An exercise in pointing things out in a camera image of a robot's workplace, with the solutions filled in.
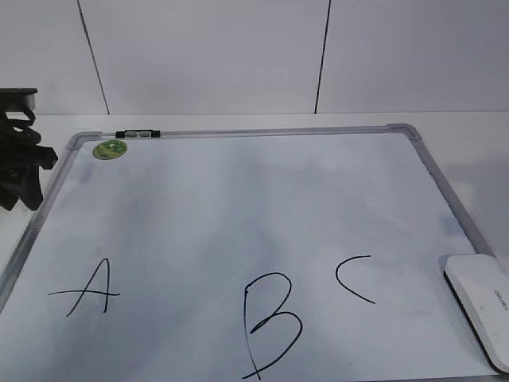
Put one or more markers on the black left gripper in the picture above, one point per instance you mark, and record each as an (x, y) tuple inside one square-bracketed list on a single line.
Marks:
[(20, 147)]

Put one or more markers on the white board with grey frame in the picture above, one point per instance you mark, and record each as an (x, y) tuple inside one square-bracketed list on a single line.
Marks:
[(313, 257)]

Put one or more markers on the white board eraser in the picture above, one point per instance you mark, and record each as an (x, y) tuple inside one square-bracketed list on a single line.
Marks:
[(479, 285)]

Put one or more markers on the green round magnet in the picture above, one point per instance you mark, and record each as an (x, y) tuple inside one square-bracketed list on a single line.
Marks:
[(110, 149)]

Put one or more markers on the black silver marker pen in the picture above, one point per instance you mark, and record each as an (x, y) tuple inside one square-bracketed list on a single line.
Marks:
[(138, 133)]

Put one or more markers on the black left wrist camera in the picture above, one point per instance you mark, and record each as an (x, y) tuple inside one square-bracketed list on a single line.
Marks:
[(14, 99)]

